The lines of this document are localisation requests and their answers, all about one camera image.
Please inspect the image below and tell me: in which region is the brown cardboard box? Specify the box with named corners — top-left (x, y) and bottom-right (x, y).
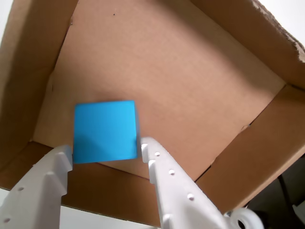
top-left (0, 0), bottom-right (305, 229)

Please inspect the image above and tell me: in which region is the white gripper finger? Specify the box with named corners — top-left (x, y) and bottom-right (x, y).
top-left (0, 144), bottom-right (74, 229)
top-left (140, 136), bottom-right (263, 229)

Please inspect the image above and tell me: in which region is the blue cube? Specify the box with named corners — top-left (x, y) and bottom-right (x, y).
top-left (72, 100), bottom-right (142, 165)

